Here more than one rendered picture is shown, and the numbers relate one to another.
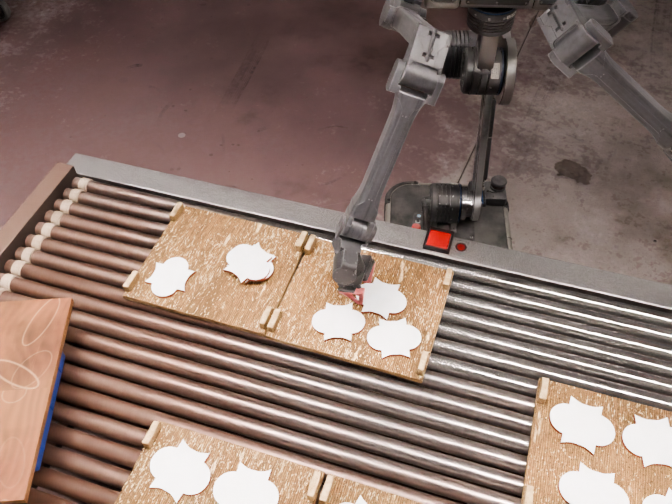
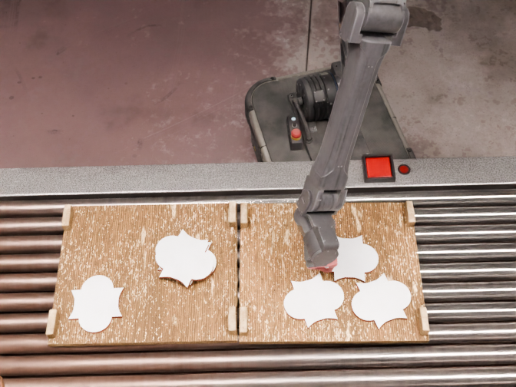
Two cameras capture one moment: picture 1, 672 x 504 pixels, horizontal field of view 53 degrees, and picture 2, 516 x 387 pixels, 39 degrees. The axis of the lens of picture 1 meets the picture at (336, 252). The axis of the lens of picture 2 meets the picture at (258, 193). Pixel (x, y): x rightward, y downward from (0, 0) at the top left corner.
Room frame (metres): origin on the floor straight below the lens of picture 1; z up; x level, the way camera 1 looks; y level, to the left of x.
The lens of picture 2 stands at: (0.36, 0.33, 2.45)
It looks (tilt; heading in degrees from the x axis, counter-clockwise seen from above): 58 degrees down; 341
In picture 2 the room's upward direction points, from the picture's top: 1 degrees counter-clockwise
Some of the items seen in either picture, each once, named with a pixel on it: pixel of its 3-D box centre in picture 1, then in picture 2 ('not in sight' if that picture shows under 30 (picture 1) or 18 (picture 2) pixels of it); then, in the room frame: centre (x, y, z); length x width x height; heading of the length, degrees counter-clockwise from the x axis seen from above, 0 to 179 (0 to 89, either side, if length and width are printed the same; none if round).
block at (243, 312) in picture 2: (274, 320); (243, 321); (0.96, 0.16, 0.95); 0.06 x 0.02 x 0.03; 160
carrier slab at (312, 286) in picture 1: (362, 304); (329, 269); (1.02, -0.07, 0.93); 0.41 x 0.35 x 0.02; 70
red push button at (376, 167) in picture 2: (438, 240); (378, 168); (1.23, -0.29, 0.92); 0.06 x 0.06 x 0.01; 71
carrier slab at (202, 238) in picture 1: (219, 265); (147, 270); (1.16, 0.32, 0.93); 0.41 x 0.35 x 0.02; 71
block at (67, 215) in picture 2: (176, 211); (67, 217); (1.35, 0.46, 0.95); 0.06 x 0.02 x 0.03; 161
